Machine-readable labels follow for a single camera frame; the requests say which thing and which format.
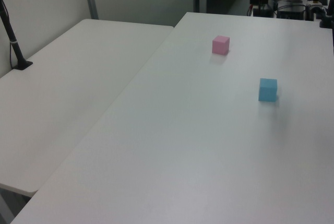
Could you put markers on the blue cube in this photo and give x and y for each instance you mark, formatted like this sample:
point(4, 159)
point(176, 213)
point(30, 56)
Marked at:
point(267, 92)

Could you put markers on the pink cube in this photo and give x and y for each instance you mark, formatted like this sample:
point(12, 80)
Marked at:
point(220, 46)

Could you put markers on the small black base box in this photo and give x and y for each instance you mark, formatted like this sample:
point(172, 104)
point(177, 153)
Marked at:
point(262, 12)

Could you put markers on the black electronics box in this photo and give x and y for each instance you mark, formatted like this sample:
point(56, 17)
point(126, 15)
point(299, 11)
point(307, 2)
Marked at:
point(291, 12)

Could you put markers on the silver device with black knob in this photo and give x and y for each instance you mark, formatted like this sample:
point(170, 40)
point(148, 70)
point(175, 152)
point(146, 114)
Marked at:
point(316, 4)

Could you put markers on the black clamp pole stand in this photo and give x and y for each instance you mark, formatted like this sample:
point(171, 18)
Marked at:
point(328, 10)

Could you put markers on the black pole stand with base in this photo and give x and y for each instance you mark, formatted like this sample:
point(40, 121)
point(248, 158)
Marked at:
point(11, 38)

